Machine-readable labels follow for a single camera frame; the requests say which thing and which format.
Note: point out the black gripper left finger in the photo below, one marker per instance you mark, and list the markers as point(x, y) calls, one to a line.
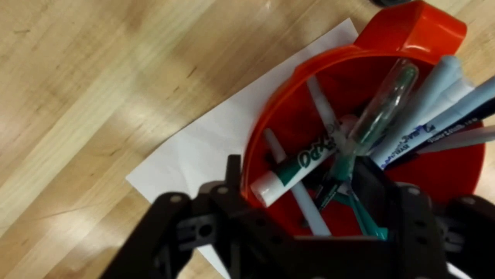
point(175, 238)

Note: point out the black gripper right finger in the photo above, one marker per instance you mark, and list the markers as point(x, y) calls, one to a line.
point(427, 242)

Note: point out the red plastic bowl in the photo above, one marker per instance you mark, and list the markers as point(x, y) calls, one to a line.
point(453, 176)

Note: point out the teal pen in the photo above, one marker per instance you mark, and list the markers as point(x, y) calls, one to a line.
point(356, 210)

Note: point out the white pen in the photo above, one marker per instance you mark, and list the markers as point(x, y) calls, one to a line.
point(464, 140)

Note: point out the blue white marker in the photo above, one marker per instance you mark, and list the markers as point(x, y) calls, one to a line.
point(464, 111)

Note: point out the green Expo marker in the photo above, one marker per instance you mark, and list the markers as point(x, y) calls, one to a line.
point(296, 166)

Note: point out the clear tube pen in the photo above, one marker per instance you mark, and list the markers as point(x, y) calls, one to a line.
point(391, 98)

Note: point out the light blue marker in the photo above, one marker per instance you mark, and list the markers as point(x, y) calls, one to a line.
point(438, 87)

